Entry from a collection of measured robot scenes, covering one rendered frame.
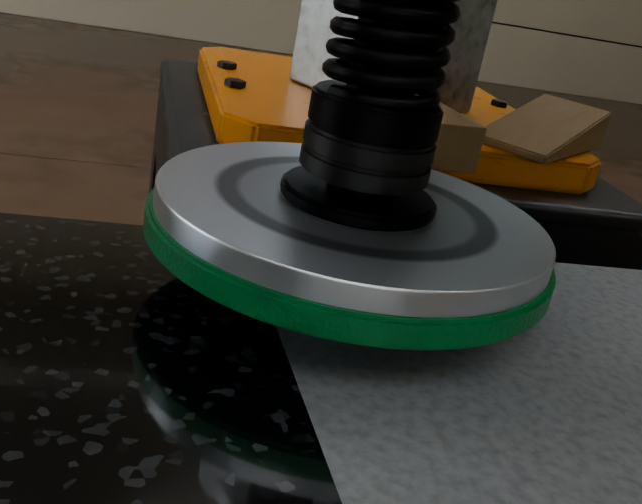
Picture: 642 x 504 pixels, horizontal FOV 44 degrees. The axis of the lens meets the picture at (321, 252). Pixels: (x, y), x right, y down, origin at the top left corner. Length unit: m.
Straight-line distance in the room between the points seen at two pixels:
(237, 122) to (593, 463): 0.63
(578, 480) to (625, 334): 0.17
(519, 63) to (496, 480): 6.94
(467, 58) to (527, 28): 6.12
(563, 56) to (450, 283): 7.07
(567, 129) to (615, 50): 6.59
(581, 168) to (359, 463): 0.76
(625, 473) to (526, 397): 0.06
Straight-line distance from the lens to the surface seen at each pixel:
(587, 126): 1.09
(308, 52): 1.13
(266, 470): 0.31
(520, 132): 1.03
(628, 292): 0.57
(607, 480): 0.36
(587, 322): 0.50
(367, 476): 0.31
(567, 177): 1.03
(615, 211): 1.02
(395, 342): 0.34
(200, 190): 0.40
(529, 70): 7.28
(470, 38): 1.13
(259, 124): 0.89
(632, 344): 0.49
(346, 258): 0.35
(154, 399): 0.34
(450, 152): 0.83
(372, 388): 0.37
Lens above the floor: 0.99
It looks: 22 degrees down
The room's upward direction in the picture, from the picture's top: 11 degrees clockwise
